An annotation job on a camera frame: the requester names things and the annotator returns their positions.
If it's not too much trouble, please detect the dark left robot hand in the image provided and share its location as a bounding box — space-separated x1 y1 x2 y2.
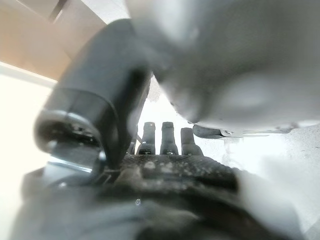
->
9 19 301 240

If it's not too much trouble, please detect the grey robot body shell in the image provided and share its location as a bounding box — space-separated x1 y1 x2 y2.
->
124 0 320 140

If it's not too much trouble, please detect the beige wooden cabinet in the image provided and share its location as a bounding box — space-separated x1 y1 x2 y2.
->
0 0 132 82

